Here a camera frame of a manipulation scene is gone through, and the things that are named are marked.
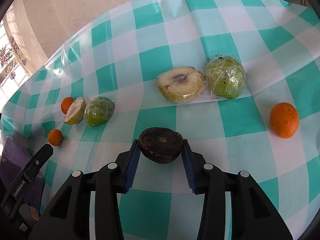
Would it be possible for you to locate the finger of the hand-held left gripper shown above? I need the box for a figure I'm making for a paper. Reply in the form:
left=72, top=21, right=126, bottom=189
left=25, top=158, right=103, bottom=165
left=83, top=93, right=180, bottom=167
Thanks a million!
left=24, top=144, right=54, bottom=181

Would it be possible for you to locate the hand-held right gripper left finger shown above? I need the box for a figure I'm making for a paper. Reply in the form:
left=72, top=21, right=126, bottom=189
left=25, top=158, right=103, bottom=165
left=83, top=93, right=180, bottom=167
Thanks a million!
left=29, top=139, right=140, bottom=240

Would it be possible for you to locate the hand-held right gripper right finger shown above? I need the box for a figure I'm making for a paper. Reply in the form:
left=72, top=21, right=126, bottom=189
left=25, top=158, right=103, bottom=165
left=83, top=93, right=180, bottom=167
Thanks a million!
left=181, top=139, right=293, bottom=240

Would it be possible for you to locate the dark brown halved fruit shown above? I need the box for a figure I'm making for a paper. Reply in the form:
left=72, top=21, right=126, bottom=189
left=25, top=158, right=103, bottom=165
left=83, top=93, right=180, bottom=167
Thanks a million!
left=138, top=127, right=184, bottom=164

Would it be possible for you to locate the person's left hand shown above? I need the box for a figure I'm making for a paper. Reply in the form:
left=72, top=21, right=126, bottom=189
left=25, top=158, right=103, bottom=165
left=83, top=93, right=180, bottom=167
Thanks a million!
left=28, top=204, right=40, bottom=222

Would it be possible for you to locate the small tangerine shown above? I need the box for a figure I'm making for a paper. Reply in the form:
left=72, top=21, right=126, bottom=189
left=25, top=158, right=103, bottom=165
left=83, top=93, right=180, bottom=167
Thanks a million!
left=61, top=97, right=75, bottom=115
left=48, top=129, right=63, bottom=146

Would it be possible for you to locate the purple box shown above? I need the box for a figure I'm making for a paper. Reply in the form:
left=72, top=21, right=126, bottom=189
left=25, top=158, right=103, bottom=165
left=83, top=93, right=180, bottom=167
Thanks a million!
left=0, top=134, right=45, bottom=205

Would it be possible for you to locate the small wrapped halved green fruit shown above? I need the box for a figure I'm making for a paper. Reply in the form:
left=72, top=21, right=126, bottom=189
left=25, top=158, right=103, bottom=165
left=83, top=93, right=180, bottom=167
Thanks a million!
left=63, top=97, right=87, bottom=126

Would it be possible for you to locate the large wrapped halved apple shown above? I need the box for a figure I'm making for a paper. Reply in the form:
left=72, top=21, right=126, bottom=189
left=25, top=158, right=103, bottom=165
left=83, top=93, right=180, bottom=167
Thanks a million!
left=156, top=66, right=207, bottom=105

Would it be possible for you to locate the large wrapped green apple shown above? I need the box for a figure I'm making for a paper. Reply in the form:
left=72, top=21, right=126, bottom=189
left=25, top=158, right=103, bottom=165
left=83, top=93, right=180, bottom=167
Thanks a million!
left=205, top=54, right=246, bottom=100

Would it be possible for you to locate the large orange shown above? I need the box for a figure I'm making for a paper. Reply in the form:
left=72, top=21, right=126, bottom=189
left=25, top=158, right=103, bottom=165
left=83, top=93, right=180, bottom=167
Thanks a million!
left=269, top=102, right=300, bottom=139

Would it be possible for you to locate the floral window curtain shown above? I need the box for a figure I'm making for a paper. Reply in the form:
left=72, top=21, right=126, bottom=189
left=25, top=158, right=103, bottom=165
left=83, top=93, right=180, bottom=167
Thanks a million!
left=0, top=20, right=38, bottom=110

